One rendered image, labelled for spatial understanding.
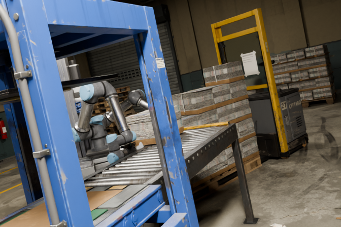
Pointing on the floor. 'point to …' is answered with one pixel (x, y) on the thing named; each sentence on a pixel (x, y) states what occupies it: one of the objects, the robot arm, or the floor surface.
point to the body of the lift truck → (294, 101)
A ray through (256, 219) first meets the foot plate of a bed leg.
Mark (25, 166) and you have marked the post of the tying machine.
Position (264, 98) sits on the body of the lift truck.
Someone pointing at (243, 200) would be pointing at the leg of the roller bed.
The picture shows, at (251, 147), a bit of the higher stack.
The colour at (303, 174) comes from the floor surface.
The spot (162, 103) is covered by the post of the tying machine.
